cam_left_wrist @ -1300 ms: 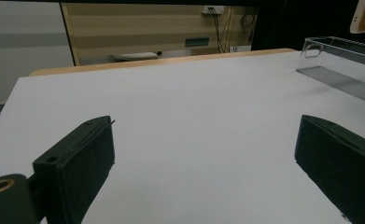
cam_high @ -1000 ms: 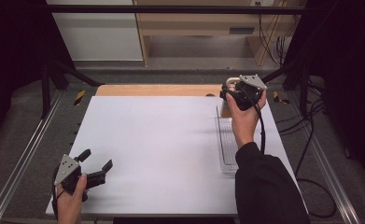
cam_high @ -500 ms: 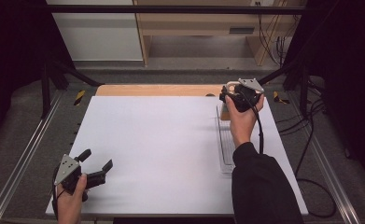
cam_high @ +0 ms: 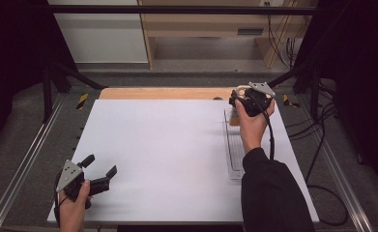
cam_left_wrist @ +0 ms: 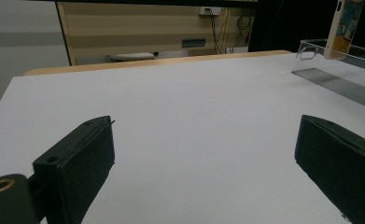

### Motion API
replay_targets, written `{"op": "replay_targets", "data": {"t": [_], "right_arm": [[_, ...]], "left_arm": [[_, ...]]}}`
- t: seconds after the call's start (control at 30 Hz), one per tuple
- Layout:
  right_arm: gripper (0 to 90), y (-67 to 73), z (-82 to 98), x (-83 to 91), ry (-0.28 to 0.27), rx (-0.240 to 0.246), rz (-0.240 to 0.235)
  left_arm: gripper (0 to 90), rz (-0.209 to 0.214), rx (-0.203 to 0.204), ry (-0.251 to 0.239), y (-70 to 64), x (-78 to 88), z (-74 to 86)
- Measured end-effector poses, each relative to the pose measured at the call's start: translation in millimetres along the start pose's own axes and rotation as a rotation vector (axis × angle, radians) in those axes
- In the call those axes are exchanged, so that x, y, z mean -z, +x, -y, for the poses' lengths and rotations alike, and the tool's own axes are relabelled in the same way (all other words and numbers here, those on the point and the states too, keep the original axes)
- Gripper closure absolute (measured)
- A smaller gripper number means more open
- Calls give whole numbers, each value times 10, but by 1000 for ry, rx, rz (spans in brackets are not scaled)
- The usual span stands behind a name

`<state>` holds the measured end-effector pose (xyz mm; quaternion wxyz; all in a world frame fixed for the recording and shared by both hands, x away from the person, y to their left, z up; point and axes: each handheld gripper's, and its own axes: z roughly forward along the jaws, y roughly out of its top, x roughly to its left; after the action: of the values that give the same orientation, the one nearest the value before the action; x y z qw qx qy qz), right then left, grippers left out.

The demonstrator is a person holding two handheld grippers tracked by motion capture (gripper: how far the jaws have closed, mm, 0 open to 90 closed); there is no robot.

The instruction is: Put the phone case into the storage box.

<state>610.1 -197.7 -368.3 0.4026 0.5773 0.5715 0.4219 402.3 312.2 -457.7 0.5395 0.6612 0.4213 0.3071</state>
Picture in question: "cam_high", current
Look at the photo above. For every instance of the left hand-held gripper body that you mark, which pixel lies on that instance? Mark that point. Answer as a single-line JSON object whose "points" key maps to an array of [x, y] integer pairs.
{"points": [[75, 185]]}

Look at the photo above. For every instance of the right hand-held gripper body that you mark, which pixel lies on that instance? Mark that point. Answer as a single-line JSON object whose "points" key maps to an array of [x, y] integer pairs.
{"points": [[255, 101]]}

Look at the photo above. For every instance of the clear plastic tray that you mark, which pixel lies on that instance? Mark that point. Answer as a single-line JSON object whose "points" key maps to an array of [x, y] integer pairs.
{"points": [[233, 151]]}

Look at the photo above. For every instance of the person's left hand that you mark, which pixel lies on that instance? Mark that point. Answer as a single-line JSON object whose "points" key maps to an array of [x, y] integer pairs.
{"points": [[73, 209]]}

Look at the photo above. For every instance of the person's right hand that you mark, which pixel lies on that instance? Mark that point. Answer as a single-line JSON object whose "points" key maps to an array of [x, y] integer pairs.
{"points": [[252, 132]]}

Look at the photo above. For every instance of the yellow black tape marker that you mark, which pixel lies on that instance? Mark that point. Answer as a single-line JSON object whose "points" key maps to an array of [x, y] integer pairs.
{"points": [[82, 101], [288, 101]]}

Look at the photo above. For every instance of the white table mat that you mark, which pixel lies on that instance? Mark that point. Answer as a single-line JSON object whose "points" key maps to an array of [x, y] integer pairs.
{"points": [[144, 145]]}

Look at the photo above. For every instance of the wooden table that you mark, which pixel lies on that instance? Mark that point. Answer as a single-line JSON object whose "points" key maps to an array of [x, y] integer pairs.
{"points": [[164, 93]]}

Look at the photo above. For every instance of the wooden desk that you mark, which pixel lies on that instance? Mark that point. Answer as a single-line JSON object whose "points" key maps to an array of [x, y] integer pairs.
{"points": [[206, 22]]}

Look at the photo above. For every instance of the black curtain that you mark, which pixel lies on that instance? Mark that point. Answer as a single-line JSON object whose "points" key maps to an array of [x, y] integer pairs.
{"points": [[360, 80], [12, 64]]}

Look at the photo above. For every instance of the white cabinet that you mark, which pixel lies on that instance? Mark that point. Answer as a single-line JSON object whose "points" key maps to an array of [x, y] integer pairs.
{"points": [[102, 38]]}

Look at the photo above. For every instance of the aluminium rail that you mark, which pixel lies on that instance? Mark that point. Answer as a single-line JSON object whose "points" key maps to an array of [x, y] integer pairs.
{"points": [[22, 167], [344, 187]]}

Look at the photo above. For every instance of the black frame strut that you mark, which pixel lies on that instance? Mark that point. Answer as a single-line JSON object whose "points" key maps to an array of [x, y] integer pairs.
{"points": [[48, 93], [314, 93]]}

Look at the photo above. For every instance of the black horizontal frame bar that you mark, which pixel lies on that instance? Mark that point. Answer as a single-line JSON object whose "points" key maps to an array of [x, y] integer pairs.
{"points": [[177, 9]]}

